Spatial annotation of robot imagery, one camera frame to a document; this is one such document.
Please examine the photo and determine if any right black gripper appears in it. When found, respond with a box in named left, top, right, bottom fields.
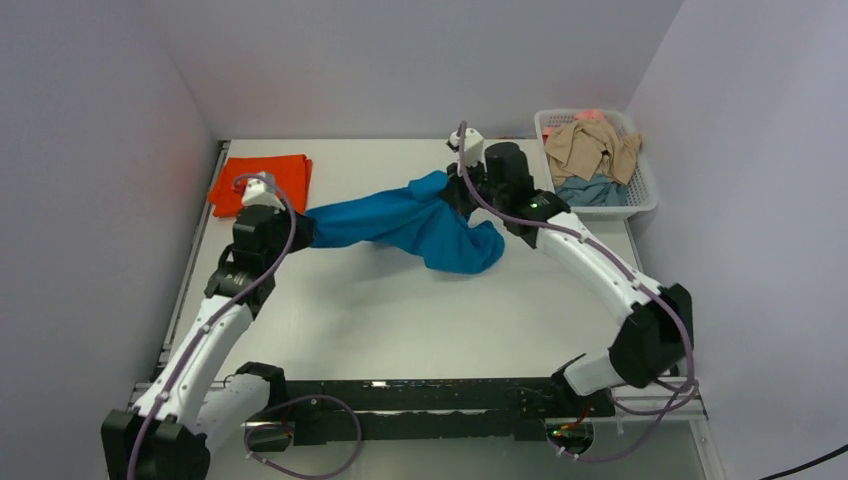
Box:
left=440, top=154, right=508, bottom=217

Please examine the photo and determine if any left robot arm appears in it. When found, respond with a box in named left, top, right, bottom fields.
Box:
left=101, top=205, right=315, bottom=479

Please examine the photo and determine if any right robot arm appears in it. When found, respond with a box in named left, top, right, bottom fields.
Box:
left=440, top=134, right=694, bottom=415

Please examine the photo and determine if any folded orange t shirt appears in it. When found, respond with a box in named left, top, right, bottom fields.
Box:
left=207, top=154, right=313, bottom=218

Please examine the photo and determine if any beige t shirt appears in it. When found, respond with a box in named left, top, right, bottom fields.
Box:
left=544, top=119, right=642, bottom=187

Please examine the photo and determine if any white plastic laundry basket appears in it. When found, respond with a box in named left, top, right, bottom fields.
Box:
left=534, top=108, right=658, bottom=219

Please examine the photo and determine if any grey blue t shirt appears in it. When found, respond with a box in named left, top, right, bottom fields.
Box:
left=555, top=173, right=628, bottom=207

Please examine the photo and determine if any pink garment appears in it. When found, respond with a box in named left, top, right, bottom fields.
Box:
left=574, top=109, right=606, bottom=121

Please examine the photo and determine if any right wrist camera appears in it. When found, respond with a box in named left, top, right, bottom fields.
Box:
left=446, top=127, right=485, bottom=169

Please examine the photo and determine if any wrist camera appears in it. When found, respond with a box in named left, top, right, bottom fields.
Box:
left=446, top=127, right=485, bottom=169
left=241, top=171, right=286, bottom=210

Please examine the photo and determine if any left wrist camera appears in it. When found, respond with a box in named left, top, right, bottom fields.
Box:
left=241, top=171, right=286, bottom=210

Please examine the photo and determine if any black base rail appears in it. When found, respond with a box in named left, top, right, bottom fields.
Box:
left=247, top=377, right=615, bottom=446

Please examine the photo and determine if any aluminium frame rail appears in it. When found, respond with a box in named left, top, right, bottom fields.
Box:
left=105, top=380, right=230, bottom=480

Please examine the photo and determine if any black cable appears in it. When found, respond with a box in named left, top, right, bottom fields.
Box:
left=758, top=445, right=848, bottom=480

